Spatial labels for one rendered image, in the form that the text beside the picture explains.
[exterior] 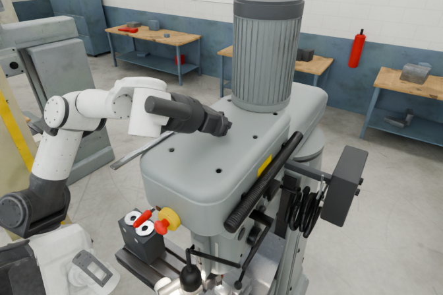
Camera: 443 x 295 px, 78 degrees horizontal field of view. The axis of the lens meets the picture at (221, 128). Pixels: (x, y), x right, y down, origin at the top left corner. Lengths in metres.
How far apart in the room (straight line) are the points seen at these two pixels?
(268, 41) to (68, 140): 0.59
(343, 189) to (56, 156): 0.84
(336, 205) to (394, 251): 2.20
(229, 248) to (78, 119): 0.60
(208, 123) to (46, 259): 0.54
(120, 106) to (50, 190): 0.33
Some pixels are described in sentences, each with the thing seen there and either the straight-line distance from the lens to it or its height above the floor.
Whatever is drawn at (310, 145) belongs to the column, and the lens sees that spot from 1.34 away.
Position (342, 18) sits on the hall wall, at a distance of 4.88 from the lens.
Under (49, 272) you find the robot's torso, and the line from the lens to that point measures 0.89.
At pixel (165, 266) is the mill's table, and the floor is 0.93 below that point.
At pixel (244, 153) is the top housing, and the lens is 0.69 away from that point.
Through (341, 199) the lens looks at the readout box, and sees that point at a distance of 0.99.
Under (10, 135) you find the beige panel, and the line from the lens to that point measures 2.38.
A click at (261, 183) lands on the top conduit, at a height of 1.80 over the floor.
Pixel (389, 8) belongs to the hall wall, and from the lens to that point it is 4.78.
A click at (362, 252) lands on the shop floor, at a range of 3.04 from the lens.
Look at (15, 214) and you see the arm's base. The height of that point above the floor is 1.77.
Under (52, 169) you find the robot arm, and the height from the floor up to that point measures 1.84.
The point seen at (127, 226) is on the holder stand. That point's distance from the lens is 1.58.
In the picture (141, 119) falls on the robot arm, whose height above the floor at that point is 2.04.
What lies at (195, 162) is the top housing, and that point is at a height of 1.89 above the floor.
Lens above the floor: 2.31
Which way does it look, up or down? 33 degrees down
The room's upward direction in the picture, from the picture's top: straight up
